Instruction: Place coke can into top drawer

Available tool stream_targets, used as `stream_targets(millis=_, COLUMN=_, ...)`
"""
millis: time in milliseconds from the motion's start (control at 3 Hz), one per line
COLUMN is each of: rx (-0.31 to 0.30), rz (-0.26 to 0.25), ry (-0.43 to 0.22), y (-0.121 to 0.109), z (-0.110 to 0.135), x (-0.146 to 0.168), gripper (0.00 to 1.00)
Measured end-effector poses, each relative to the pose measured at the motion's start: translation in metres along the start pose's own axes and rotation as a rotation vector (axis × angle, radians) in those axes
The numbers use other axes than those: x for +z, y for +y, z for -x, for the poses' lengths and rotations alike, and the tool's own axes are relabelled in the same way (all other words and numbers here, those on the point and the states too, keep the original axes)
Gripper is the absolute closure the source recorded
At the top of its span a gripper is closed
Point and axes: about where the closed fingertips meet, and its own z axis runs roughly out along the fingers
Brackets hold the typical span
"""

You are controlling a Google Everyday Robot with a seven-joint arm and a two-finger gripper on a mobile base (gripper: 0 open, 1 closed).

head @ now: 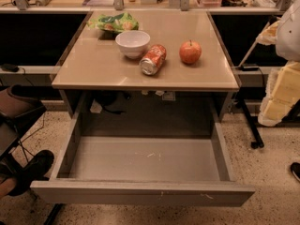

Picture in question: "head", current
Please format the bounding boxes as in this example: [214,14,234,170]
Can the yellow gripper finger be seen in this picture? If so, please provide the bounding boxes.
[258,61,300,127]
[256,21,279,46]

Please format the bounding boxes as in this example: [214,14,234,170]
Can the orange soda can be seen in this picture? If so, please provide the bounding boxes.
[139,44,167,76]

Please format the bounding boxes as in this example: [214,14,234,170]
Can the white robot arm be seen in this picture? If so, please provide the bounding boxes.
[256,0,300,127]

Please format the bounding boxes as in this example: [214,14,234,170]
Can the open grey drawer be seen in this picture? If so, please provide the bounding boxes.
[32,93,255,207]

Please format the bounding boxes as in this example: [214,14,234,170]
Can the beige cabinet top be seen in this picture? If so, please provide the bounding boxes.
[51,9,241,92]

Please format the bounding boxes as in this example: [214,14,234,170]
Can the black shoe right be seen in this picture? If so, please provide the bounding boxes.
[291,162,300,182]

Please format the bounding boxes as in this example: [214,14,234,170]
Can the black shoe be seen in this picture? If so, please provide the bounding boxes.
[8,150,54,196]
[291,162,300,182]

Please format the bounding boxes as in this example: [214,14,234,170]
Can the red apple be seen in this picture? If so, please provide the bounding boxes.
[179,40,202,65]

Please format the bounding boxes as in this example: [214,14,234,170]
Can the white bowl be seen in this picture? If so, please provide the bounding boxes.
[115,30,150,59]

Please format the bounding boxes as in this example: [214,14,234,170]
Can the green chip bag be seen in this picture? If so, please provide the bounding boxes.
[87,12,139,34]

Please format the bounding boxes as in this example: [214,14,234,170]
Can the black office chair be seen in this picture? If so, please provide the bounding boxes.
[0,85,46,173]

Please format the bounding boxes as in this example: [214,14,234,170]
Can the black shoe left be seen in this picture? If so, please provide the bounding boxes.
[8,150,54,196]

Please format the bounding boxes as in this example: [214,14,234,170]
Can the black power adapter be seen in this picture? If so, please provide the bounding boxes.
[0,64,19,72]

